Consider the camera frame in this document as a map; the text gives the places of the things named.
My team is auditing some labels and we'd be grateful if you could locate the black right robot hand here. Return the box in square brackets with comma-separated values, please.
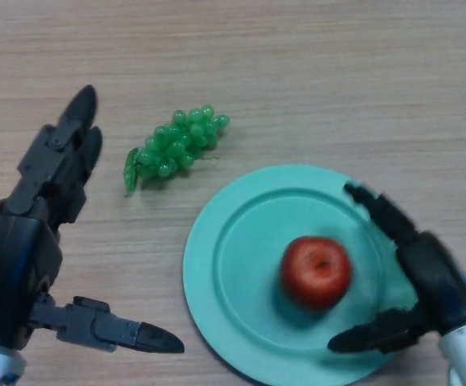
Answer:
[327, 183, 466, 355]

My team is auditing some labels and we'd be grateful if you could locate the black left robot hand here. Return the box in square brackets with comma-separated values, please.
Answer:
[0, 84, 185, 355]

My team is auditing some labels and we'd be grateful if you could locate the red apple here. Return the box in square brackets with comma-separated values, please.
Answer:
[280, 236, 353, 310]

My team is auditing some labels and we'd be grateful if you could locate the green round plate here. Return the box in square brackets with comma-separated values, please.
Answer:
[182, 163, 419, 386]

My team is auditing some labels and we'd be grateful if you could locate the green grape bunch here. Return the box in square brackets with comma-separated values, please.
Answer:
[125, 105, 231, 198]

